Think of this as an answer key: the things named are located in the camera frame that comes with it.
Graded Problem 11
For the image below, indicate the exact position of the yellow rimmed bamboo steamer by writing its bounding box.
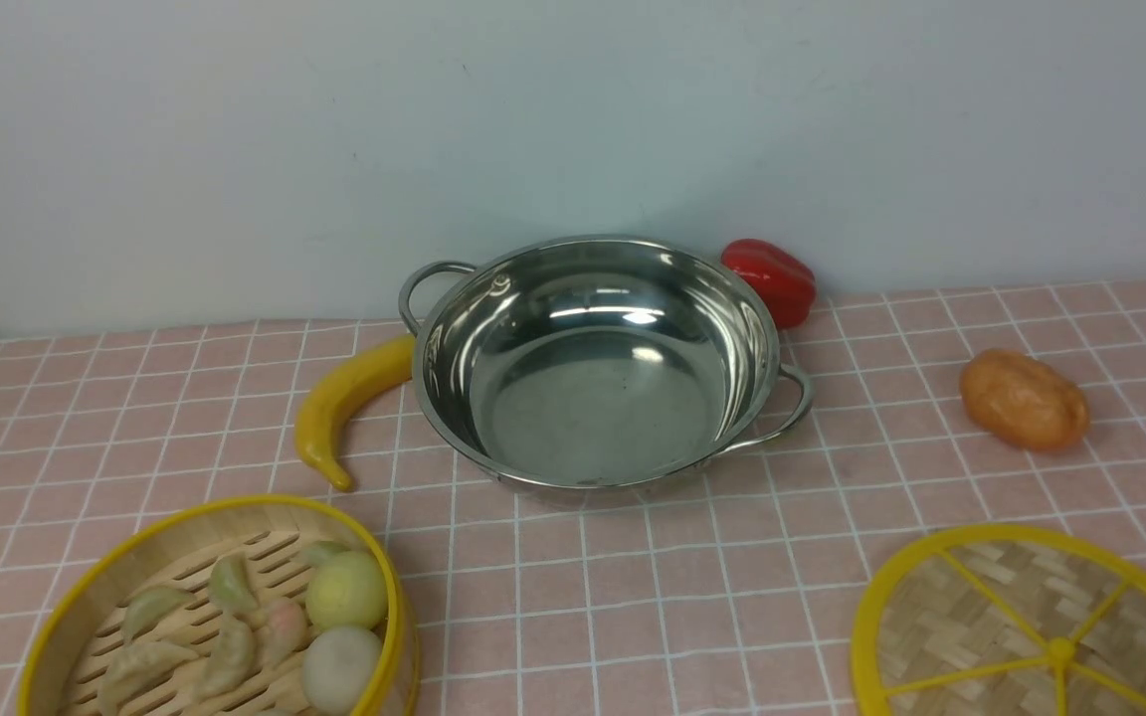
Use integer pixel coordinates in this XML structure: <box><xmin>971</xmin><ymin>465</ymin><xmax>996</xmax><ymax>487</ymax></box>
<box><xmin>17</xmin><ymin>494</ymin><xmax>422</xmax><ymax>715</ymax></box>

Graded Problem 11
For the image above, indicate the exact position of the yellow rimmed bamboo steamer lid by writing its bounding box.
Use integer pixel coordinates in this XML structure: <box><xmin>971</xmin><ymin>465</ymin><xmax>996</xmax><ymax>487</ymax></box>
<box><xmin>851</xmin><ymin>524</ymin><xmax>1146</xmax><ymax>715</ymax></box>

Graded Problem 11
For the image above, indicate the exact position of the stainless steel pot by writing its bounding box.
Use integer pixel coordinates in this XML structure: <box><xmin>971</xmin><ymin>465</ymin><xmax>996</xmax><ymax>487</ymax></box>
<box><xmin>397</xmin><ymin>235</ymin><xmax>815</xmax><ymax>508</ymax></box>

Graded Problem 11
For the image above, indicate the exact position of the red bell pepper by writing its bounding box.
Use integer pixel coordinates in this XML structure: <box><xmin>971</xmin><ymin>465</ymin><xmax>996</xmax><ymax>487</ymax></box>
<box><xmin>720</xmin><ymin>239</ymin><xmax>818</xmax><ymax>331</ymax></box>

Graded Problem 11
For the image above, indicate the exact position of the yellow banana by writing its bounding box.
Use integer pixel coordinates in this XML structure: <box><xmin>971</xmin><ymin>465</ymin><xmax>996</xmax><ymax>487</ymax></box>
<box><xmin>293</xmin><ymin>335</ymin><xmax>417</xmax><ymax>491</ymax></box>

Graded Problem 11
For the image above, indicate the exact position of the pink checkered tablecloth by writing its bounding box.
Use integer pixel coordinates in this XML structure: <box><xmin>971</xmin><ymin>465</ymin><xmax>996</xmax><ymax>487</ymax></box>
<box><xmin>0</xmin><ymin>280</ymin><xmax>1146</xmax><ymax>715</ymax></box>

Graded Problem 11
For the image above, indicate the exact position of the yellow-green bun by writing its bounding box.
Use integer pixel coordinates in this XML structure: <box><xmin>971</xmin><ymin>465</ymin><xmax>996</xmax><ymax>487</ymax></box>
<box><xmin>305</xmin><ymin>550</ymin><xmax>388</xmax><ymax>630</ymax></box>

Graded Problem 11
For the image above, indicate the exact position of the white bun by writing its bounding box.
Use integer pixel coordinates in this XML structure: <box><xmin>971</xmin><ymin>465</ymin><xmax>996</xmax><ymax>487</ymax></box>
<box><xmin>300</xmin><ymin>625</ymin><xmax>383</xmax><ymax>715</ymax></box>

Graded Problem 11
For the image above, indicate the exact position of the pink dumpling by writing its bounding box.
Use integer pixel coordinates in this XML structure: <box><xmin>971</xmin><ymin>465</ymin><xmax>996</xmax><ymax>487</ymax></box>
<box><xmin>261</xmin><ymin>597</ymin><xmax>308</xmax><ymax>669</ymax></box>

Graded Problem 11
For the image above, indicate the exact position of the orange potato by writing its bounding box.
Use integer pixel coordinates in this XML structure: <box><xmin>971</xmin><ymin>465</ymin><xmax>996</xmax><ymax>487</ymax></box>
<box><xmin>959</xmin><ymin>349</ymin><xmax>1091</xmax><ymax>453</ymax></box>

